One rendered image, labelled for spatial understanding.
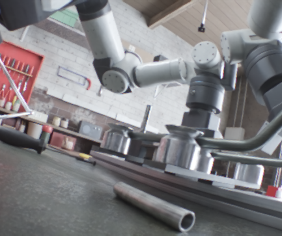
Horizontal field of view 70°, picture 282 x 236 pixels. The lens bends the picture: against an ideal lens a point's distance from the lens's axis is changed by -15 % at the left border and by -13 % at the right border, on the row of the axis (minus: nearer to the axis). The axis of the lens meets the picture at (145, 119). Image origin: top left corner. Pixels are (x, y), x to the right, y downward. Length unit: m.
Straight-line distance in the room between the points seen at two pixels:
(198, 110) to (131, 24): 2.56
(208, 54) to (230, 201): 0.35
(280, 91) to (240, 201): 0.17
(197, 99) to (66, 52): 2.14
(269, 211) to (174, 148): 0.13
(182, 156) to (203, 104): 0.28
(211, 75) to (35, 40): 2.16
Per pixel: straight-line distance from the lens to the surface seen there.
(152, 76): 0.63
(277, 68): 0.38
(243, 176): 0.40
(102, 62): 0.64
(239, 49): 0.44
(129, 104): 2.77
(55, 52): 2.53
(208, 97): 0.53
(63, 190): 0.19
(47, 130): 1.86
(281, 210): 0.27
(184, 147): 0.26
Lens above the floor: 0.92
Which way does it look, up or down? 10 degrees up
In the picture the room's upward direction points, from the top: 15 degrees clockwise
